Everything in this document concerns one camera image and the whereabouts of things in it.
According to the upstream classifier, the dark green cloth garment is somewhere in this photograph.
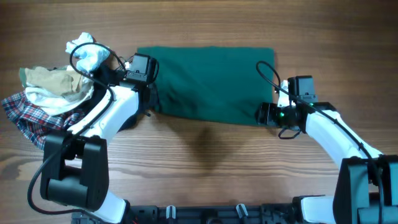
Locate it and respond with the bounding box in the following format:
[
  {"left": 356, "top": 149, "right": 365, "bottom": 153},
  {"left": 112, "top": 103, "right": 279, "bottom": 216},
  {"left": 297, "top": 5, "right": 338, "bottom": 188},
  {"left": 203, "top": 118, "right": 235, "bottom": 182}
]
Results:
[{"left": 137, "top": 47, "right": 275, "bottom": 126}]

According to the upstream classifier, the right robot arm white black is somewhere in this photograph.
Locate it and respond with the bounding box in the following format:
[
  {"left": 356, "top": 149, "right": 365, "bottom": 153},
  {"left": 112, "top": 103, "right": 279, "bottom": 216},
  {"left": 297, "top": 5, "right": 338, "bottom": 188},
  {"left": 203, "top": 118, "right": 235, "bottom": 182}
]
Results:
[{"left": 255, "top": 76, "right": 397, "bottom": 223}]

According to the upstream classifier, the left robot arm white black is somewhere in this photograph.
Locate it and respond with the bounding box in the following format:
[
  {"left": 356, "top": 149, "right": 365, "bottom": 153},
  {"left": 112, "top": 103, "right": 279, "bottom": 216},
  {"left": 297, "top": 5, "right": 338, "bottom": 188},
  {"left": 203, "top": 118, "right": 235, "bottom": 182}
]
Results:
[{"left": 30, "top": 54, "right": 159, "bottom": 223}]

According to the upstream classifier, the black garment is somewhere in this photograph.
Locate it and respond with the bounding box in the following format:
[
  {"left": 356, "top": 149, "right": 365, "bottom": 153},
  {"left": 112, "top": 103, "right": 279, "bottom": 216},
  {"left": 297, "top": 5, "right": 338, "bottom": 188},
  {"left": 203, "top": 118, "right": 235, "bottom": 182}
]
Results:
[{"left": 63, "top": 60, "right": 147, "bottom": 133}]

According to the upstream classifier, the white crumpled cloth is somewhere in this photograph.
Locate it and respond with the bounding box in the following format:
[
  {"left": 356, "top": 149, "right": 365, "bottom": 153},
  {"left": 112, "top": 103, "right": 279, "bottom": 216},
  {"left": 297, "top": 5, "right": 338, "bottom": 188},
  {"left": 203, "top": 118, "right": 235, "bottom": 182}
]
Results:
[{"left": 65, "top": 32, "right": 110, "bottom": 73}]

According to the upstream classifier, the beige tan garment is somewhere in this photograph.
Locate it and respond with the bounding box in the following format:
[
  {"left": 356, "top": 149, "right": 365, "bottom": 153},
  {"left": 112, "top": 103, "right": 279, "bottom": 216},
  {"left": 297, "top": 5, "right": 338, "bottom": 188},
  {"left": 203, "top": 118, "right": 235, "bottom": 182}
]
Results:
[{"left": 24, "top": 67, "right": 83, "bottom": 96}]

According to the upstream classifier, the white folded garment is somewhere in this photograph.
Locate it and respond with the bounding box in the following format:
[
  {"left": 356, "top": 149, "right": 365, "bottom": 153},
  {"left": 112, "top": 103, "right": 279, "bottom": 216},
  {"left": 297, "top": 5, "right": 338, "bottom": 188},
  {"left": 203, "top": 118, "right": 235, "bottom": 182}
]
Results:
[{"left": 25, "top": 78, "right": 94, "bottom": 116}]

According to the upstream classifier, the plaid red blue shirt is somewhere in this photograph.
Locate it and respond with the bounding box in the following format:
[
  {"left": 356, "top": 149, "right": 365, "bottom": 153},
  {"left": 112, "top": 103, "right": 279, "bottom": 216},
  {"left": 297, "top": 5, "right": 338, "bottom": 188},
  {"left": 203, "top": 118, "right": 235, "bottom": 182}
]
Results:
[{"left": 1, "top": 91, "right": 85, "bottom": 150}]

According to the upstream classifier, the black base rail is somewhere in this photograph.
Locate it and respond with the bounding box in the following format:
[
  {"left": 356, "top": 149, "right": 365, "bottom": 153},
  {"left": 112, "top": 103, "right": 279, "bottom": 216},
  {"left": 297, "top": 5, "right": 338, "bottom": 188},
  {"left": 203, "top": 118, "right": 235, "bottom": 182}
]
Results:
[{"left": 71, "top": 203, "right": 308, "bottom": 224}]

